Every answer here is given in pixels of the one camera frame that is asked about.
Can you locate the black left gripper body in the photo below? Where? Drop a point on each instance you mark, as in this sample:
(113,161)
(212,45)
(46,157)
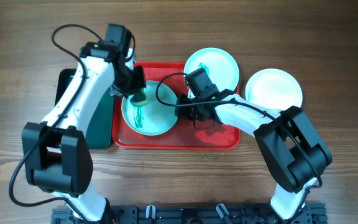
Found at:
(127,80)

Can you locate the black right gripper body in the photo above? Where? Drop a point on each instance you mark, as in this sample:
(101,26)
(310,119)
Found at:
(189,108)

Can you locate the green yellow sponge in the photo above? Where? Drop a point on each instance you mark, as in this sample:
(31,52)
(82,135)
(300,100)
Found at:
(139,99)

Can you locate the white plate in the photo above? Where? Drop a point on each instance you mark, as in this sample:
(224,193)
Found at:
(274,88)
(220,66)
(152,119)

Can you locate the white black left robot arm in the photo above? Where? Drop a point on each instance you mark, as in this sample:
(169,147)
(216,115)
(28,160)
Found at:
(56,158)

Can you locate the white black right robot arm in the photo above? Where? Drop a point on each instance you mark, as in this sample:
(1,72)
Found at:
(294,152)

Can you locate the red plastic tray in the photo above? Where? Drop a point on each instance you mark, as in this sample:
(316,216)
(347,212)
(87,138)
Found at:
(183,135)

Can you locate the dark green tray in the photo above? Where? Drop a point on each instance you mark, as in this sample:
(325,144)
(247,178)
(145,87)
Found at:
(98,134)

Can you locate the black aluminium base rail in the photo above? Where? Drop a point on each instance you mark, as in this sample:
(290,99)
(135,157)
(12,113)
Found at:
(246,213)

